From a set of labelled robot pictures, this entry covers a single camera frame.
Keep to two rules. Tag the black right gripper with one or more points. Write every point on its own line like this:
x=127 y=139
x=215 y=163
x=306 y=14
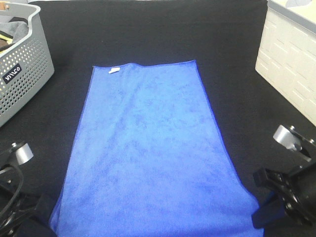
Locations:
x=297 y=191

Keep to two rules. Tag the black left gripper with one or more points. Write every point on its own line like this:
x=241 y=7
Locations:
x=25 y=215

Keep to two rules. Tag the blue microfibre towel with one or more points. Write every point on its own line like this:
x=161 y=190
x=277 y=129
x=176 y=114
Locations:
x=148 y=160

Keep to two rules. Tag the grey perforated plastic basket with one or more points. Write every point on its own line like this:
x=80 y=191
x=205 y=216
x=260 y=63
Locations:
x=26 y=66

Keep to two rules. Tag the brown cloth in basket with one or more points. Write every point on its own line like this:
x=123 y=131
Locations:
x=4 y=45

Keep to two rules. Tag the yellow cloth in basket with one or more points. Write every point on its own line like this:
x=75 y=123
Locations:
x=7 y=39

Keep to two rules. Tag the grey towel in basket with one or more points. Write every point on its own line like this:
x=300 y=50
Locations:
x=14 y=30

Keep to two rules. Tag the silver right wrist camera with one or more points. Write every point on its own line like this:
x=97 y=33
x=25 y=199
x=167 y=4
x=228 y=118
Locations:
x=295 y=142

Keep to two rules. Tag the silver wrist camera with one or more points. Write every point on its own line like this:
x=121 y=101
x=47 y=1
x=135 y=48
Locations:
x=295 y=142
x=22 y=152

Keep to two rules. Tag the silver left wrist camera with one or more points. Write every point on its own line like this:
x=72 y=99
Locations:
x=22 y=152

